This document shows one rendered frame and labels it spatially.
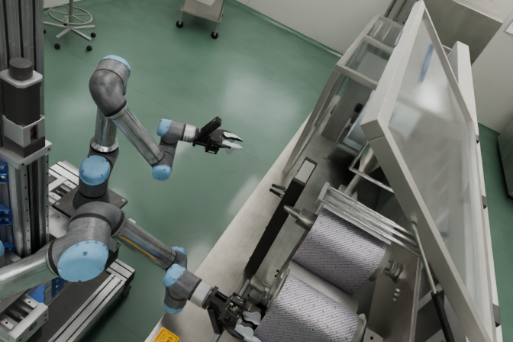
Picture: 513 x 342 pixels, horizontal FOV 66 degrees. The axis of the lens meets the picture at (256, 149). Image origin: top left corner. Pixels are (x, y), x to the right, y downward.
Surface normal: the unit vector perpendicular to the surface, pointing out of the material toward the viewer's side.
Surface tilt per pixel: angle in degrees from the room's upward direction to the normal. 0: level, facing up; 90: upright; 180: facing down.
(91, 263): 85
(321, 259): 92
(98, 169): 8
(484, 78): 90
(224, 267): 0
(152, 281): 0
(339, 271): 92
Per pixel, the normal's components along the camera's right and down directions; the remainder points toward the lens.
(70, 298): 0.32, -0.74
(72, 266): 0.27, 0.61
